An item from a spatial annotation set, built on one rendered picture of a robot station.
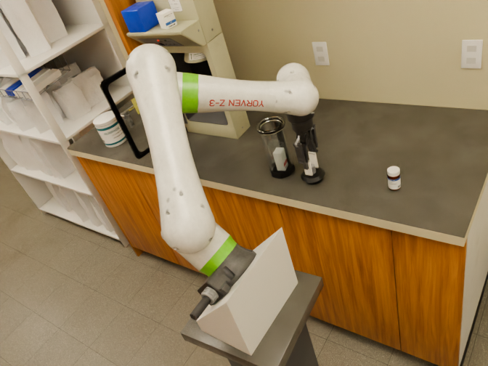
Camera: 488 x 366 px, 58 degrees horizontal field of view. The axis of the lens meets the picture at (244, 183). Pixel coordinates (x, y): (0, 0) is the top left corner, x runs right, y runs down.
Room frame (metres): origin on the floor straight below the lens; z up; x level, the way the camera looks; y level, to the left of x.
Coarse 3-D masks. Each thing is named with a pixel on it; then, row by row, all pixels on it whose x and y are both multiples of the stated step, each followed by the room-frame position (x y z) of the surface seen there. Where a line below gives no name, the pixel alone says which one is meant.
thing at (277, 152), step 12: (264, 120) 1.46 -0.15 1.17; (276, 120) 1.44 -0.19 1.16; (264, 132) 1.37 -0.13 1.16; (276, 132) 1.36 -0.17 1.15; (264, 144) 1.40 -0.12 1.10; (276, 144) 1.37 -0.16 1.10; (276, 156) 1.37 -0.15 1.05; (288, 156) 1.38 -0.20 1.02; (276, 168) 1.38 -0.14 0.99; (288, 168) 1.37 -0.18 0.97
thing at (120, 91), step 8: (104, 80) 1.80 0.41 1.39; (120, 80) 1.84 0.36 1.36; (128, 80) 1.86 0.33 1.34; (112, 88) 1.81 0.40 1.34; (120, 88) 1.83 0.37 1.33; (128, 88) 1.85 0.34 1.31; (112, 96) 1.80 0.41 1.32; (120, 96) 1.82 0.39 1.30; (128, 96) 1.84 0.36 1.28; (120, 104) 1.81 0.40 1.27; (128, 104) 1.83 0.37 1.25; (136, 104) 1.85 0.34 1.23; (120, 112) 1.80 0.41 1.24; (128, 112) 1.82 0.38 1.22; (136, 112) 1.84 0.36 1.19; (136, 120) 1.83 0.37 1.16; (128, 128) 1.80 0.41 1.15; (136, 128) 1.82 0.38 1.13; (144, 128) 1.85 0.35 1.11; (136, 136) 1.81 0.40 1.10; (144, 136) 1.84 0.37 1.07; (136, 144) 1.80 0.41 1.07; (144, 144) 1.82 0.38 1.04
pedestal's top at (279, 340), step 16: (304, 272) 0.89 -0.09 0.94; (304, 288) 0.83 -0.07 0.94; (320, 288) 0.83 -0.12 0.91; (288, 304) 0.79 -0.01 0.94; (304, 304) 0.77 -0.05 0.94; (192, 320) 0.85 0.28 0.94; (288, 320) 0.74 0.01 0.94; (304, 320) 0.74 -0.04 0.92; (192, 336) 0.79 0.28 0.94; (208, 336) 0.78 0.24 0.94; (272, 336) 0.71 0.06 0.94; (288, 336) 0.69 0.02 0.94; (224, 352) 0.71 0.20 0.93; (240, 352) 0.69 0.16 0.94; (256, 352) 0.68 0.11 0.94; (272, 352) 0.66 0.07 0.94; (288, 352) 0.66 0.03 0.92
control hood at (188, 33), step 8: (184, 24) 1.76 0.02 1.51; (192, 24) 1.74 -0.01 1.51; (144, 32) 1.84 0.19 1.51; (152, 32) 1.80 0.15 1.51; (160, 32) 1.76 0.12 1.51; (168, 32) 1.73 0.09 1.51; (176, 32) 1.70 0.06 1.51; (184, 32) 1.70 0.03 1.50; (192, 32) 1.72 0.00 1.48; (200, 32) 1.75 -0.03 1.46; (136, 40) 1.93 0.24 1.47; (176, 40) 1.77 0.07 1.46; (184, 40) 1.74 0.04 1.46; (192, 40) 1.72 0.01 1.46; (200, 40) 1.74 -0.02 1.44
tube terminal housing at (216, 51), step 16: (144, 0) 1.95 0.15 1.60; (160, 0) 1.88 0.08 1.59; (192, 0) 1.77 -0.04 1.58; (208, 0) 1.82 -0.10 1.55; (176, 16) 1.84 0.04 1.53; (192, 16) 1.78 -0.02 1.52; (208, 16) 1.81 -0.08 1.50; (208, 32) 1.79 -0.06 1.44; (176, 48) 1.89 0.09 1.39; (192, 48) 1.83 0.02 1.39; (208, 48) 1.77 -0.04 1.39; (224, 48) 1.83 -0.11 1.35; (208, 64) 1.78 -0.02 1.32; (224, 64) 1.81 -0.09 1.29; (224, 112) 1.78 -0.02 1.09; (240, 112) 1.82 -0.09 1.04; (192, 128) 1.96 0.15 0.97; (208, 128) 1.88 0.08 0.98; (224, 128) 1.81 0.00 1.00; (240, 128) 1.79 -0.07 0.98
